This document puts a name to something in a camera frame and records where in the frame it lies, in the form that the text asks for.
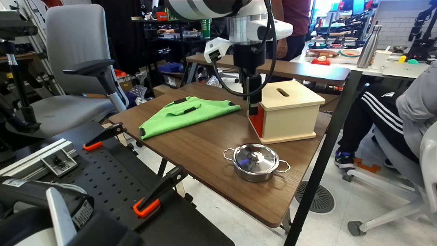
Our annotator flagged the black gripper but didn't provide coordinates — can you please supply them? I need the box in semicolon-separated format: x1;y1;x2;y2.
234;44;265;115

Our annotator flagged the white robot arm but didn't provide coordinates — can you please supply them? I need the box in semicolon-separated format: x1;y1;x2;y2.
166;0;294;115

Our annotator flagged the light wooden box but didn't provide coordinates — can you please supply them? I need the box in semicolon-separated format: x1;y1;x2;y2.
259;79;326;143

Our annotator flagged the green cloth bag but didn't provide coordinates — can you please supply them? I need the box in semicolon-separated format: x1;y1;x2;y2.
140;95;241;139

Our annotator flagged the small steel pot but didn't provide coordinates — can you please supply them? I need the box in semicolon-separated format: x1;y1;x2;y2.
223;143;291;183

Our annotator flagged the orange object on table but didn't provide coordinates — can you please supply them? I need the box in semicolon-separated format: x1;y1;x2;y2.
312;56;331;65

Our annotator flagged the standing person in maroon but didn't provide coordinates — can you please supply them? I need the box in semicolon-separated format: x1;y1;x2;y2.
272;0;313;63

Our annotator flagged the steel water bottle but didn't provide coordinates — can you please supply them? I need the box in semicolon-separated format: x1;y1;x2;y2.
357;24;383;68

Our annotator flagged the seated person in grey hoodie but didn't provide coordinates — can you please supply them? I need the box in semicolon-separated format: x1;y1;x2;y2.
335;63;437;169

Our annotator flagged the black perforated workbench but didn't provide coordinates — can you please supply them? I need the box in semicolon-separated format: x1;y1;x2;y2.
0;120;237;246

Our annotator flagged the orange-tipped black clamp near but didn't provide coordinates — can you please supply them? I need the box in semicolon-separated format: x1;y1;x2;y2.
133;167;188;218

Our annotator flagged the orange-tipped black clamp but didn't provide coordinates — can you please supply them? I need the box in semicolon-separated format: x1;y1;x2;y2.
82;123;125;152
133;167;188;218

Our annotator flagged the orange-tipped black clamp far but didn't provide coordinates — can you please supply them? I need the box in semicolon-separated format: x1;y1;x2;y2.
82;123;125;152

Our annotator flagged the grey office chair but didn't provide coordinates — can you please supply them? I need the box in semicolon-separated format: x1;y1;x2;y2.
18;4;129;138

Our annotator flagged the white office chair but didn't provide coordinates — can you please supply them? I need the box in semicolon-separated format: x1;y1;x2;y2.
343;121;437;236

